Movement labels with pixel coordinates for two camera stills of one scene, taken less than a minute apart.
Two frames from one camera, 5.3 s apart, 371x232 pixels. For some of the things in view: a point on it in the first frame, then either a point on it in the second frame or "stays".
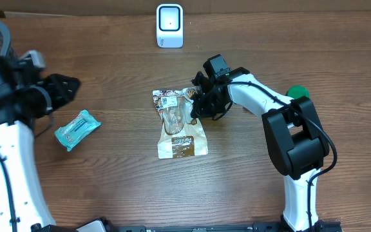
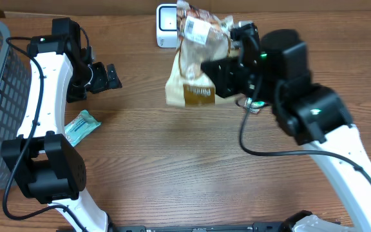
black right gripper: (203, 110) → (224, 82)
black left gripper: (57, 83) → (104, 83)
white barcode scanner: (169, 25) stays
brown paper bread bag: (181, 135) → (203, 36)
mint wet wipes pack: (75, 131) stays
